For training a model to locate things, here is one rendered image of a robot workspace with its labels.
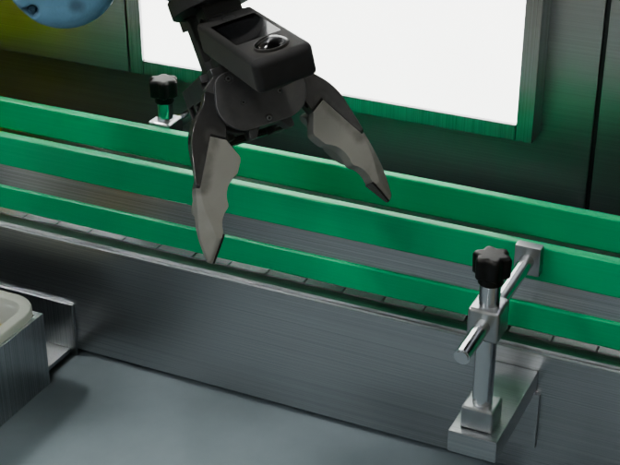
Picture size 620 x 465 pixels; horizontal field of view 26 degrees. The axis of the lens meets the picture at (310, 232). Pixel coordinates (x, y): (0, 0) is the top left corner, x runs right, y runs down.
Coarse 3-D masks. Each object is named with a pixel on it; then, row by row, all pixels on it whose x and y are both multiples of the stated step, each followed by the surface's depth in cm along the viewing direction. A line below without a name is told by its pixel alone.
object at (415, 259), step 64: (0, 192) 132; (64, 192) 129; (128, 192) 125; (256, 192) 118; (256, 256) 121; (320, 256) 118; (384, 256) 116; (448, 256) 113; (512, 256) 110; (576, 256) 107; (512, 320) 113; (576, 320) 110
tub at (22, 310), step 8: (0, 296) 126; (8, 296) 126; (16, 296) 126; (0, 304) 126; (8, 304) 126; (16, 304) 125; (24, 304) 124; (0, 312) 127; (8, 312) 126; (16, 312) 126; (24, 312) 123; (0, 320) 127; (8, 320) 122; (16, 320) 122; (24, 320) 123; (0, 328) 121; (8, 328) 121; (16, 328) 122; (0, 336) 120; (8, 336) 121
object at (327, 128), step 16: (320, 112) 102; (336, 112) 102; (320, 128) 102; (336, 128) 102; (352, 128) 102; (320, 144) 102; (336, 144) 102; (352, 144) 102; (368, 144) 103; (336, 160) 108; (352, 160) 102; (368, 160) 103; (368, 176) 103; (384, 176) 103; (384, 192) 103
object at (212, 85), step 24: (192, 0) 100; (216, 0) 101; (240, 0) 104; (192, 24) 105; (216, 72) 100; (192, 96) 104; (216, 96) 99; (240, 96) 100; (264, 96) 100; (288, 96) 101; (192, 120) 106; (240, 120) 99; (264, 120) 100; (288, 120) 101
